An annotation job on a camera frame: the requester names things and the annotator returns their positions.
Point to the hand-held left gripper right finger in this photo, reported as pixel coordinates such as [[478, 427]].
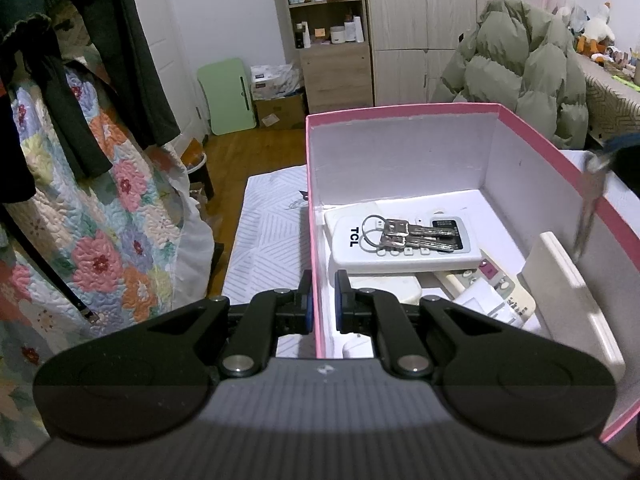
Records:
[[340, 305]]

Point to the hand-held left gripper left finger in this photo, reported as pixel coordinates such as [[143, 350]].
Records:
[[308, 305]]

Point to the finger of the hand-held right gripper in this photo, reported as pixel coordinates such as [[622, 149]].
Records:
[[629, 165]]

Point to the plain white remote control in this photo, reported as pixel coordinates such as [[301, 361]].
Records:
[[385, 287]]

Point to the white remote control black lettering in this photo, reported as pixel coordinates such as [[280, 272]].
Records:
[[345, 255]]

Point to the silver key bunch with rings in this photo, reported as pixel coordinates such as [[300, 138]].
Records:
[[400, 234]]

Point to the cream white remote control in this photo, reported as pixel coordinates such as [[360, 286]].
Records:
[[565, 300]]

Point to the pink cardboard box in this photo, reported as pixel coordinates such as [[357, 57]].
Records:
[[400, 160]]

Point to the white remote control purple buttons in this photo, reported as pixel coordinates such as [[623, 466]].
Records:
[[505, 292]]

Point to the desk with patterned cloth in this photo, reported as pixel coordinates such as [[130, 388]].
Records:
[[615, 105]]

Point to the white patterned bedsheet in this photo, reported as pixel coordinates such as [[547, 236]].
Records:
[[270, 250]]

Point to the white goose plush toy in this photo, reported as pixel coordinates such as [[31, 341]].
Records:
[[600, 27], [570, 10]]

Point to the green puffer jacket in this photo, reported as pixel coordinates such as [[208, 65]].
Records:
[[510, 60]]

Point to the black trash bin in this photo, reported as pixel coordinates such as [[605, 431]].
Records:
[[197, 170]]

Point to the brown cardboard box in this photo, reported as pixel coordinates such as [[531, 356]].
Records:
[[280, 110]]

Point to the floral quilt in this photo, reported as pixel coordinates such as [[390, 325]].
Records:
[[100, 240]]

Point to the green folding table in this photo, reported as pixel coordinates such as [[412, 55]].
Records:
[[227, 95]]

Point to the wooden shelf cabinet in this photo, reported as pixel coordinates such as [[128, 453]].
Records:
[[335, 75]]

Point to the light wooden wardrobe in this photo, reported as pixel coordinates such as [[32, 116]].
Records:
[[440, 20]]

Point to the black pump bottle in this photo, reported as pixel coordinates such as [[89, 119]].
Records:
[[299, 36]]

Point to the white jar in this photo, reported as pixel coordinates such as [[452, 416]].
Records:
[[337, 34]]

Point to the tall white bottle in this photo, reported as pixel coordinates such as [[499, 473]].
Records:
[[357, 29]]

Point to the white door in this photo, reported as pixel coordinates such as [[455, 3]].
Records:
[[165, 35]]

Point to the dark green hanging garment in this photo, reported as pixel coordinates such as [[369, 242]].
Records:
[[125, 60]]

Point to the black hanging garment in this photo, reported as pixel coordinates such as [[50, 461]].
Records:
[[15, 150]]

